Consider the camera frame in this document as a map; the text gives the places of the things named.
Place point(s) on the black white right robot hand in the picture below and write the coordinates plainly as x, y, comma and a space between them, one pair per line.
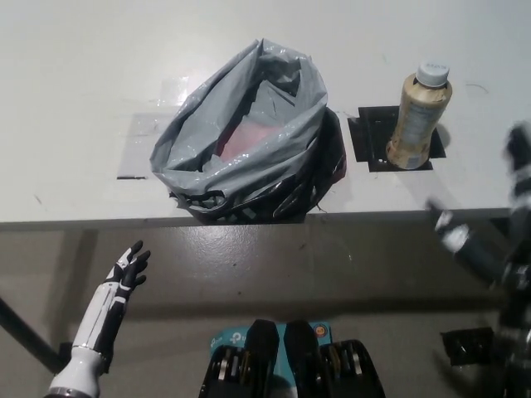
518, 232

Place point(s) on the black tape square marker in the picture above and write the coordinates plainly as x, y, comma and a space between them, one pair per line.
371, 137

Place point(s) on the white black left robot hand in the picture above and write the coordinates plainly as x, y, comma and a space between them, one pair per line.
105, 307

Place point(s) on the clear tape patch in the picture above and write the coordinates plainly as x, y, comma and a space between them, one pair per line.
139, 145
176, 89

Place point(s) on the grey plastic bag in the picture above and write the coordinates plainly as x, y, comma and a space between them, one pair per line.
249, 103

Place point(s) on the black floor plate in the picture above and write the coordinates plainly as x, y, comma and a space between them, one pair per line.
469, 346

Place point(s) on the beige protein shake bottle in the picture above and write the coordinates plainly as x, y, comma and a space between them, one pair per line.
417, 120

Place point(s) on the black table leg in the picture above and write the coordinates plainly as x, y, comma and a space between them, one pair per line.
25, 327

